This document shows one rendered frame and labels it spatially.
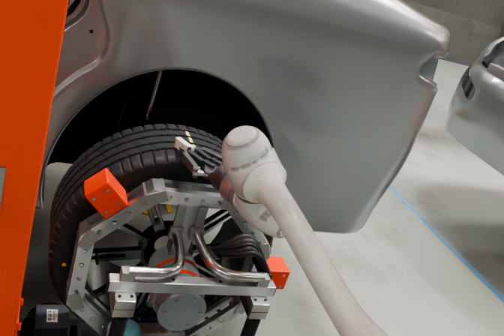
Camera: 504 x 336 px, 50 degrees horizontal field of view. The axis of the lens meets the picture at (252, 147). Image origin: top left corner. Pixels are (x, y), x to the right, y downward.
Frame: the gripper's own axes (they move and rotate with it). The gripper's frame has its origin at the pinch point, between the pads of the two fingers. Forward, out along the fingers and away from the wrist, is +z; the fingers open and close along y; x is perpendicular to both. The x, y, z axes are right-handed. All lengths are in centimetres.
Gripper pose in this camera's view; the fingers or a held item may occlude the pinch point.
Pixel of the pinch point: (184, 147)
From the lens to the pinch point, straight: 148.8
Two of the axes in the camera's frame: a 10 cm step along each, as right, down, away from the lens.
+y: 7.3, -1.6, 6.6
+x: 1.8, -8.9, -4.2
